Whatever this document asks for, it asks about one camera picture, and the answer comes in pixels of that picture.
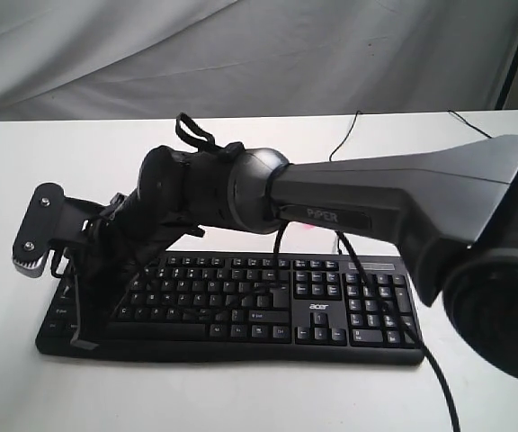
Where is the black acer keyboard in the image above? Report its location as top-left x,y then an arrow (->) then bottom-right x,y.
36,251 -> 424,365

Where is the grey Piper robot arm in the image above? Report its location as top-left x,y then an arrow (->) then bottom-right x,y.
74,113 -> 518,378

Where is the black keyboard cable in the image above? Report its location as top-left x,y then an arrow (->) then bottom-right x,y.
328,110 -> 361,256

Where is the thin black cable right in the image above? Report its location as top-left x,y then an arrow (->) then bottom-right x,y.
448,110 -> 494,140

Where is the grey backdrop cloth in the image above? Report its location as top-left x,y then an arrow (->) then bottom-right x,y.
0,1 -> 518,121

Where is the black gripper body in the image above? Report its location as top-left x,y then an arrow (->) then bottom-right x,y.
78,193 -> 206,293

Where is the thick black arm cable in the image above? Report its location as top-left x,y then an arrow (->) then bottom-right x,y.
105,224 -> 462,432

